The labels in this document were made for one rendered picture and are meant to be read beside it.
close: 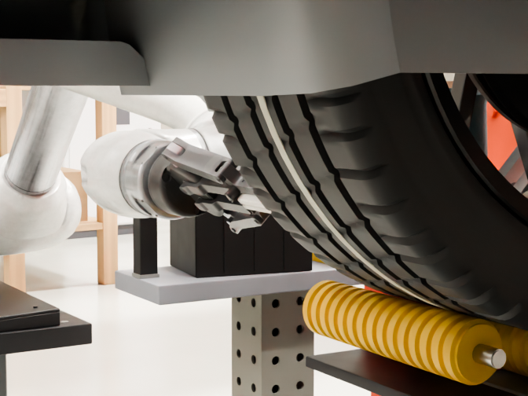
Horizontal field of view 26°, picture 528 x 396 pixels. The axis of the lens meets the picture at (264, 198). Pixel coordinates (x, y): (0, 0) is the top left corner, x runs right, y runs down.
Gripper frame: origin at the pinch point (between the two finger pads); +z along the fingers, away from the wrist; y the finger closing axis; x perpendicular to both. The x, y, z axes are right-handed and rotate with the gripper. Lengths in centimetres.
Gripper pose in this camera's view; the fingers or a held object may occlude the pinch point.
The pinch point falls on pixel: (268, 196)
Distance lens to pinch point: 110.6
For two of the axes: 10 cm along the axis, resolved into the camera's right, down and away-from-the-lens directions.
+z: 5.0, 0.8, -8.6
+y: -6.1, -6.7, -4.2
